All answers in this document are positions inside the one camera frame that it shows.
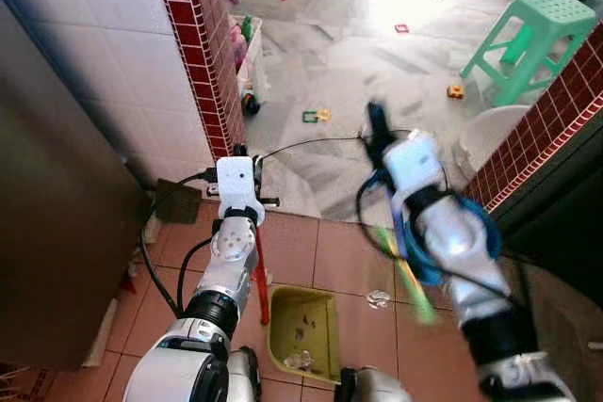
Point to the small red square piece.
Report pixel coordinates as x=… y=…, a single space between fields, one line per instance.
x=402 y=27

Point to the white toy basket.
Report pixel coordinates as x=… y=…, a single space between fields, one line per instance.
x=250 y=54

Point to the green plastic stool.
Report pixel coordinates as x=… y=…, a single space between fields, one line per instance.
x=551 y=11

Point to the blue round plastic bowl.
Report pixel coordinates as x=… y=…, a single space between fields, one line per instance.
x=490 y=233

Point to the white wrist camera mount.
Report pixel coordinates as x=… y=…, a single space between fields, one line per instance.
x=237 y=181
x=415 y=162

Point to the robot left leg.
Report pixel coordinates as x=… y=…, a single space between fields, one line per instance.
x=245 y=378

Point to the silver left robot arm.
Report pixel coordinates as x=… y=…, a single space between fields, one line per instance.
x=231 y=251

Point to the green and yellow toy shapes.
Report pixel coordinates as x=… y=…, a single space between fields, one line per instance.
x=313 y=117

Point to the dark brown flat square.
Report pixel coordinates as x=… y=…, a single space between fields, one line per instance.
x=177 y=200

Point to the small yellow toy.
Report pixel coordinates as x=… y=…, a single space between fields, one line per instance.
x=455 y=91

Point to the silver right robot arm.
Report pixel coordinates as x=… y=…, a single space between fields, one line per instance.
x=462 y=242

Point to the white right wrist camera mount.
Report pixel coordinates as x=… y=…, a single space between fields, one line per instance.
x=415 y=162

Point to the crumpled clear plastic wrapper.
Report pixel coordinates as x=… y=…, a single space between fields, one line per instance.
x=298 y=360
x=378 y=298

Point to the small dark toy car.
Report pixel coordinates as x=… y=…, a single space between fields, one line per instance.
x=250 y=101

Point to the red tiled dark counter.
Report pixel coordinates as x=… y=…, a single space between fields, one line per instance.
x=565 y=195

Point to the white round plastic stool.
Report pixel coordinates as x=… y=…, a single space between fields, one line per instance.
x=495 y=134

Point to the grey metal door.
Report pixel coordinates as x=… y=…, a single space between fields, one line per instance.
x=57 y=204

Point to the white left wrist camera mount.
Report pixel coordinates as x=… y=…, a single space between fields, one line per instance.
x=237 y=181

